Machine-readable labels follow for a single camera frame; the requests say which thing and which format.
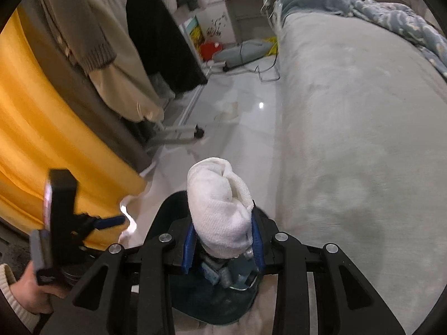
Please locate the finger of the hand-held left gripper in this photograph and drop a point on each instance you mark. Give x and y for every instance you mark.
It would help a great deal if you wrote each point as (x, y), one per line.
(111, 221)

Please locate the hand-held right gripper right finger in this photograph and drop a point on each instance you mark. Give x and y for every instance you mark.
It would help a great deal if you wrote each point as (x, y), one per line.
(258, 247)

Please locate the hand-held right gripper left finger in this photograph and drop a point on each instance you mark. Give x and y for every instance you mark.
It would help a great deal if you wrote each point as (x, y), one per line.
(188, 247)

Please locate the white towel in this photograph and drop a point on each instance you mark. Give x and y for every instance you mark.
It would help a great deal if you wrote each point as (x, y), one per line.
(216, 209)

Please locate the dark teal trash bin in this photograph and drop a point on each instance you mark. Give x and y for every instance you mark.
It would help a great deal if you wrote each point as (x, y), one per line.
(209, 302)

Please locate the person's left hand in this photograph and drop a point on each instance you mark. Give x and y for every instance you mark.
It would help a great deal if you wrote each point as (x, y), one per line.
(31, 296)

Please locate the white sheer curtain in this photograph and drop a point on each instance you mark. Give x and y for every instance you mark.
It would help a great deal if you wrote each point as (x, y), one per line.
(128, 216)

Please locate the small blue packet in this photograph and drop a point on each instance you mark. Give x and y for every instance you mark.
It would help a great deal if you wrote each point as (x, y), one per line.
(209, 271)

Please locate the orange curtain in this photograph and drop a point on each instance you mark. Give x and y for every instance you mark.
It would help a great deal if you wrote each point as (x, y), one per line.
(52, 146)

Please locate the white clothes rack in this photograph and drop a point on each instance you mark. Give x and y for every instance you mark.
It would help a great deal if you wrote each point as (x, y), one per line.
(174, 133)

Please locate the cream coat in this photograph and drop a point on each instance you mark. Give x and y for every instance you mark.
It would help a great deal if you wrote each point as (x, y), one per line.
(122, 83)

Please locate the grey fleece bed blanket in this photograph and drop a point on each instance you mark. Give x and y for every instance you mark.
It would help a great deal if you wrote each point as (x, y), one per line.
(349, 146)

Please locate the grey knit sweater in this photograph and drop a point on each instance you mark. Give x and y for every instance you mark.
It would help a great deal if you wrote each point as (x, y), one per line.
(90, 45)

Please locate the white power strip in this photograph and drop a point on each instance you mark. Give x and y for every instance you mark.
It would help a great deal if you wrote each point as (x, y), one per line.
(216, 67)

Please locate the black hanging garment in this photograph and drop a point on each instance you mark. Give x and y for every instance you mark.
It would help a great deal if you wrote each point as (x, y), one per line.
(164, 42)

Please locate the grey floor pillow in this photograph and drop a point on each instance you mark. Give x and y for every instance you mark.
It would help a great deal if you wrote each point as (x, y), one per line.
(241, 53)

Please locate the red bag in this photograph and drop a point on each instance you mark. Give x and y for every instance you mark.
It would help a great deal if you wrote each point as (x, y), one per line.
(209, 51)

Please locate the yellow bag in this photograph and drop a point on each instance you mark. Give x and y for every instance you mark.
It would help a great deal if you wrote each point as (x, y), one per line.
(271, 47)

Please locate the yellow picture box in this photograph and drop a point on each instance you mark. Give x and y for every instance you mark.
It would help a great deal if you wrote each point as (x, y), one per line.
(195, 33)

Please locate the white desk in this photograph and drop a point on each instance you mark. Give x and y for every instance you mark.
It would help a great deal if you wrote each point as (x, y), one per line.
(241, 7)

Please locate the blue-grey plush blanket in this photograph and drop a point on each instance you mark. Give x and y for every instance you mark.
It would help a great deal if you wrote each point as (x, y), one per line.
(314, 1)

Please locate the blue patterned quilt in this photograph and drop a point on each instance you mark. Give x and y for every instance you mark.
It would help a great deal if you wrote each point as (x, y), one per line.
(394, 17)

